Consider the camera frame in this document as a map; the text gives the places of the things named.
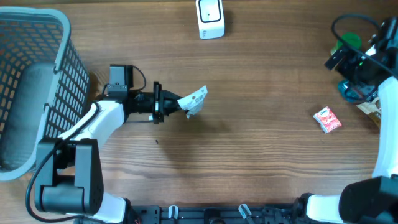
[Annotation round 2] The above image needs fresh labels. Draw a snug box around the white barcode scanner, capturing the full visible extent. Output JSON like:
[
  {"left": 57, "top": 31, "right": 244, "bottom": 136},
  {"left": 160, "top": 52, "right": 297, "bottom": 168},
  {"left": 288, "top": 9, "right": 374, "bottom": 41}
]
[{"left": 195, "top": 0, "right": 225, "bottom": 40}]

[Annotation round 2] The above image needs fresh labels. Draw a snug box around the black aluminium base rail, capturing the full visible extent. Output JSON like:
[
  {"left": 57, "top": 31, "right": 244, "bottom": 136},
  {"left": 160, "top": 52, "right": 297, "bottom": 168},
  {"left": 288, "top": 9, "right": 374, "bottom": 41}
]
[{"left": 122, "top": 204, "right": 296, "bottom": 224}]

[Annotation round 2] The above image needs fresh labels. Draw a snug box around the grey plastic mesh basket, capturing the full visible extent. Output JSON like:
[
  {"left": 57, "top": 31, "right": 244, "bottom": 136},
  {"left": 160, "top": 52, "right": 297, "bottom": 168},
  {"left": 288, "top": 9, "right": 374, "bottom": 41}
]
[{"left": 1, "top": 7, "right": 90, "bottom": 181}]

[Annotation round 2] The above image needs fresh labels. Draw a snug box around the brown cookie bag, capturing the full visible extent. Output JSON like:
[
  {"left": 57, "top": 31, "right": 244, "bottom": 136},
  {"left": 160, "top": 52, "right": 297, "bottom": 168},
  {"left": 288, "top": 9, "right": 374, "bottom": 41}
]
[{"left": 357, "top": 97, "right": 381, "bottom": 129}]

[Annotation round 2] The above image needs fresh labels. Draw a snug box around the red white small box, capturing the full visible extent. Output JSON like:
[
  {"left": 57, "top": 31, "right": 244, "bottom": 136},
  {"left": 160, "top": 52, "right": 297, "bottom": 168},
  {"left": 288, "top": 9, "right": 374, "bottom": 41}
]
[{"left": 313, "top": 106, "right": 342, "bottom": 134}]

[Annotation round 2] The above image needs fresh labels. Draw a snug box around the black red snack packet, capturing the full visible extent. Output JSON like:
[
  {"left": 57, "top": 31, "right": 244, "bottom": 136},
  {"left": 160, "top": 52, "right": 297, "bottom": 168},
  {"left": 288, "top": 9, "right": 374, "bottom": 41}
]
[{"left": 177, "top": 85, "right": 208, "bottom": 119}]

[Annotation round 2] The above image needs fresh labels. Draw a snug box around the black camera cable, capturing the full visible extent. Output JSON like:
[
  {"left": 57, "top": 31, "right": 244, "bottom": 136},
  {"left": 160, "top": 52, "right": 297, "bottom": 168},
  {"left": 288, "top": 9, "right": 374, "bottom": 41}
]
[
  {"left": 24, "top": 102, "right": 103, "bottom": 223},
  {"left": 330, "top": 12, "right": 398, "bottom": 78}
]

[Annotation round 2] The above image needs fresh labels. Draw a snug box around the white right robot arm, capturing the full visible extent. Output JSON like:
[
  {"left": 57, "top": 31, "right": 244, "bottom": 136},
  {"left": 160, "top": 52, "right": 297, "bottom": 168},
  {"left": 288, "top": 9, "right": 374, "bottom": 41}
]
[{"left": 284, "top": 14, "right": 397, "bottom": 223}]

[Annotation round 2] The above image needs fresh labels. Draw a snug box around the black right camera cable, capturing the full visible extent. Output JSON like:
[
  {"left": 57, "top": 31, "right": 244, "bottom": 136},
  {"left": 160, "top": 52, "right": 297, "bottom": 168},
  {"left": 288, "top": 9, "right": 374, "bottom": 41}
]
[{"left": 330, "top": 12, "right": 398, "bottom": 78}]

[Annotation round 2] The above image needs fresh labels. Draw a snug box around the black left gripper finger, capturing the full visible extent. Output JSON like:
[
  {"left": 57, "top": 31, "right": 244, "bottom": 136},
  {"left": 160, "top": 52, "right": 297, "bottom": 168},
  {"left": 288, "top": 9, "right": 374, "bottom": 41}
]
[
  {"left": 161, "top": 90, "right": 182, "bottom": 105},
  {"left": 163, "top": 105, "right": 181, "bottom": 116}
]

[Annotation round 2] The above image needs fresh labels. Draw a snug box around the green lid jar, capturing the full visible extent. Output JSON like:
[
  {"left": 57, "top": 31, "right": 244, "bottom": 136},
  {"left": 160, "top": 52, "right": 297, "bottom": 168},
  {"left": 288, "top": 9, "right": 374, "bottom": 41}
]
[{"left": 330, "top": 32, "right": 362, "bottom": 55}]

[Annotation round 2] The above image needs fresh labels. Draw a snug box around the black left camera cable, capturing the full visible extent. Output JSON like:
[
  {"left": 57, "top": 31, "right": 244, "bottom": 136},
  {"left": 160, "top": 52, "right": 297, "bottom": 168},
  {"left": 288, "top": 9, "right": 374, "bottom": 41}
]
[{"left": 24, "top": 102, "right": 103, "bottom": 223}]

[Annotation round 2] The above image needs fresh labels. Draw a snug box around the blue mouthwash bottle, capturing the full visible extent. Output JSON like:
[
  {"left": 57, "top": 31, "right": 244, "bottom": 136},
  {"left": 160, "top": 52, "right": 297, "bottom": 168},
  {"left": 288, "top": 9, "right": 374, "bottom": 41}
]
[{"left": 338, "top": 80, "right": 377, "bottom": 104}]

